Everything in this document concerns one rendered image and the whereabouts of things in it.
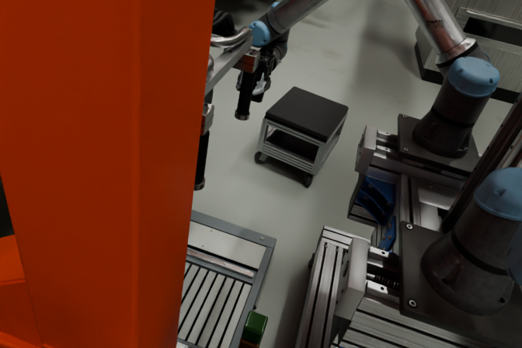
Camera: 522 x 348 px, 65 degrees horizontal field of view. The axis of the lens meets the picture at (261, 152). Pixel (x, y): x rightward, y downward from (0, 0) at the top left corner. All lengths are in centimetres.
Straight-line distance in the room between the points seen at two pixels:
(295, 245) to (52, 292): 142
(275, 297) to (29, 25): 148
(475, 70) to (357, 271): 60
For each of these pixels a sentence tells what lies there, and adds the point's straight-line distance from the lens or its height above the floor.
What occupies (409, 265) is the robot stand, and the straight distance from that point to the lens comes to 83.
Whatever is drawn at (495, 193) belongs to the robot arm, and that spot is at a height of 103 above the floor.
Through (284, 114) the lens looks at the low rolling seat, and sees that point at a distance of 211.
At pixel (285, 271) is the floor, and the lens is 180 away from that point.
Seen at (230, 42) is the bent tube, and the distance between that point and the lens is 101.
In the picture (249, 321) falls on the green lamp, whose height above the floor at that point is 66.
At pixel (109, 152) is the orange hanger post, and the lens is 39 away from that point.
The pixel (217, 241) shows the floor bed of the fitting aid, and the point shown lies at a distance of 174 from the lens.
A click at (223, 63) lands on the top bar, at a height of 98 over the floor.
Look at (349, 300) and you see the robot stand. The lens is 83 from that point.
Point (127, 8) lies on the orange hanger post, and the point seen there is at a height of 127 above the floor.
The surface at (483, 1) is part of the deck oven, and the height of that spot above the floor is 76.
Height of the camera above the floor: 137
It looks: 35 degrees down
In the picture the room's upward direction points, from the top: 13 degrees clockwise
